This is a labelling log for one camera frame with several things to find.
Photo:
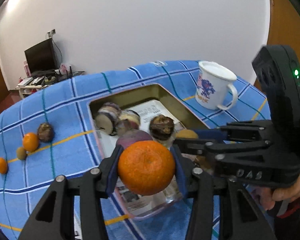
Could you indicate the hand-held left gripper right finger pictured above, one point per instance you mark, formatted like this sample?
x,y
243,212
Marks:
x,y
180,172

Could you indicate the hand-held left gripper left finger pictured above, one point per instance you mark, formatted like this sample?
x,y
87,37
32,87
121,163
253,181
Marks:
x,y
112,172

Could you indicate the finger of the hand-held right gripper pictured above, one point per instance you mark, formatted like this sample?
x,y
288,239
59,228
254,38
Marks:
x,y
202,147
240,130

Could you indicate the large orange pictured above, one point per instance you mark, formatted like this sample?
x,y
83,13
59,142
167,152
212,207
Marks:
x,y
146,167

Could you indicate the round purple fruit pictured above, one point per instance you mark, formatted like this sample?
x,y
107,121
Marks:
x,y
135,137

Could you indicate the brown passion fruit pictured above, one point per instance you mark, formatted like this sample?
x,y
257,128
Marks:
x,y
161,127
45,132

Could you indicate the purple sweet potato piece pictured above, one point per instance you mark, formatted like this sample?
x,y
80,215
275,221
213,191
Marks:
x,y
106,121
128,118

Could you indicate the pink metal tin box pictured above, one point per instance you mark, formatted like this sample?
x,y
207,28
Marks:
x,y
140,93

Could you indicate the medium orange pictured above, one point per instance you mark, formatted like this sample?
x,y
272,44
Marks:
x,y
30,142

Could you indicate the small tan fruit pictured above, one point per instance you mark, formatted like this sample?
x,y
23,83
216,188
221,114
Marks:
x,y
21,153

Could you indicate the small orange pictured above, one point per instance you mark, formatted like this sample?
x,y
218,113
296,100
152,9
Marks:
x,y
1,165

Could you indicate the person's right forearm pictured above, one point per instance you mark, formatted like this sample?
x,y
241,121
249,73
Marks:
x,y
290,220

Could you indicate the person's right hand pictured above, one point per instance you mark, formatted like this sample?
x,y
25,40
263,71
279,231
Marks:
x,y
282,195

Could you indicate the white mug blue print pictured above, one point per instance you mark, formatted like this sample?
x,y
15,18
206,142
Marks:
x,y
210,90

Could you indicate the printed paper leaflet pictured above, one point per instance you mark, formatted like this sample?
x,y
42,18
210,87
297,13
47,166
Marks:
x,y
152,110

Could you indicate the brown wooden panel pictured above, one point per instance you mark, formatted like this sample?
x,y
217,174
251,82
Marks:
x,y
282,30

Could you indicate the blue plaid tablecloth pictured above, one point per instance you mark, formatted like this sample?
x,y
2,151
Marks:
x,y
72,105

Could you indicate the pink floral box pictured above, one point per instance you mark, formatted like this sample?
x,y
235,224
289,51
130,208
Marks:
x,y
63,67

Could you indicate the white tv stand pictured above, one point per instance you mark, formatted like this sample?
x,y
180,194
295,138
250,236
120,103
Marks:
x,y
25,90

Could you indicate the white set-top box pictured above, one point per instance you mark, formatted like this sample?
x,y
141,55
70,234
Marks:
x,y
25,81

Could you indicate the tall pink box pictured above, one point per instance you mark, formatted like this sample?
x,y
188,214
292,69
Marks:
x,y
27,68

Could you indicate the black television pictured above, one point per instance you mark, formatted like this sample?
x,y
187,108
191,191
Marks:
x,y
40,55

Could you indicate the white wall socket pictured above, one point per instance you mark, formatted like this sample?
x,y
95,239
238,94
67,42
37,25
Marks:
x,y
51,32

